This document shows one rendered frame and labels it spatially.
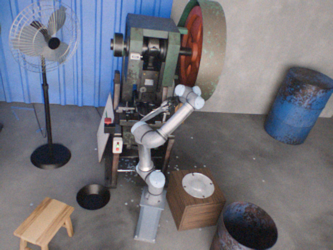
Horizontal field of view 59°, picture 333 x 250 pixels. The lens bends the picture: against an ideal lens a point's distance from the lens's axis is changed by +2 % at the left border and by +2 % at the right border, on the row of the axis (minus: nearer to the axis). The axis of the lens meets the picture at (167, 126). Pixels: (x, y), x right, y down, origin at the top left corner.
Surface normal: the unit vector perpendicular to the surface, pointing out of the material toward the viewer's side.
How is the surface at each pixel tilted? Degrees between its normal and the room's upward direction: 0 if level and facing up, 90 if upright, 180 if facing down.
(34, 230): 0
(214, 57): 71
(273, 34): 90
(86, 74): 90
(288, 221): 0
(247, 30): 90
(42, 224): 0
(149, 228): 90
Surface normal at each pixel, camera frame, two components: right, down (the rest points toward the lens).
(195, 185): 0.17, -0.80
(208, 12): 0.22, -0.51
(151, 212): -0.11, 0.57
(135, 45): 0.16, 0.60
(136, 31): 0.23, -0.15
